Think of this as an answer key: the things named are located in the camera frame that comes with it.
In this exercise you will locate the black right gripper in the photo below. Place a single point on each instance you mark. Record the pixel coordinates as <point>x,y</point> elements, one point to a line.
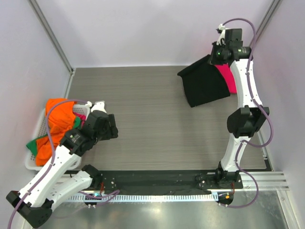
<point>213,60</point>

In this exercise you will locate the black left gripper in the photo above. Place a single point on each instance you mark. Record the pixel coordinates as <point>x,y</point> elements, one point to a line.
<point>112,132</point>

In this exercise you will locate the black t-shirt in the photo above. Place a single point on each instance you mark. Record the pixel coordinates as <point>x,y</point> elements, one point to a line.
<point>203,83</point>

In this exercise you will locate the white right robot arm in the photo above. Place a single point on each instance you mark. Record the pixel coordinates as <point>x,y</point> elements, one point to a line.
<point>250,114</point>

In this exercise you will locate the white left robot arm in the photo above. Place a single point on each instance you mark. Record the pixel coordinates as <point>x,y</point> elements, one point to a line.
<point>41,196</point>

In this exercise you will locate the folded pink t-shirt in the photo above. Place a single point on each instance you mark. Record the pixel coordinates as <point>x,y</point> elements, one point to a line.
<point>228,77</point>

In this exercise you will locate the pink t-shirt in basket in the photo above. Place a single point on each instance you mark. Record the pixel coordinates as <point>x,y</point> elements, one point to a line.
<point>79,120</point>

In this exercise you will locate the orange t-shirt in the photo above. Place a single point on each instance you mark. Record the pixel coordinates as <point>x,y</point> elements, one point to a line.
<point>60,121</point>

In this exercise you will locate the green t-shirt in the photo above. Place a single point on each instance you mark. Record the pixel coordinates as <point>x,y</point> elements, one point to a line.
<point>32,145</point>

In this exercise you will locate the white plastic laundry basket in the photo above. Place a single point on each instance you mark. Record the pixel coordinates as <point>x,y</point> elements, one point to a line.
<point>81,111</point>

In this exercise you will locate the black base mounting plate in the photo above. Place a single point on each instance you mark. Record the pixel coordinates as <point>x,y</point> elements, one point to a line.
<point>163,182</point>

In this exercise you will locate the right aluminium frame post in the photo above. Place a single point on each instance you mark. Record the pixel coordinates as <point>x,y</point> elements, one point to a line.
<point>271,10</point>

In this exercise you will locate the aluminium frame post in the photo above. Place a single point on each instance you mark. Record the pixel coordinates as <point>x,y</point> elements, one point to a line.
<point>46,26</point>
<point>271,10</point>

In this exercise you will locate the white slotted cable duct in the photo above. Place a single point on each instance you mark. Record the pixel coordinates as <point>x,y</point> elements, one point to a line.
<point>137,198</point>

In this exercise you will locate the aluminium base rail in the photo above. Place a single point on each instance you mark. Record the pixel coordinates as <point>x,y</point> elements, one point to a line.
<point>267,181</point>

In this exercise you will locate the left aluminium frame post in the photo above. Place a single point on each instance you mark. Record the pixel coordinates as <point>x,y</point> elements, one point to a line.
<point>46,26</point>

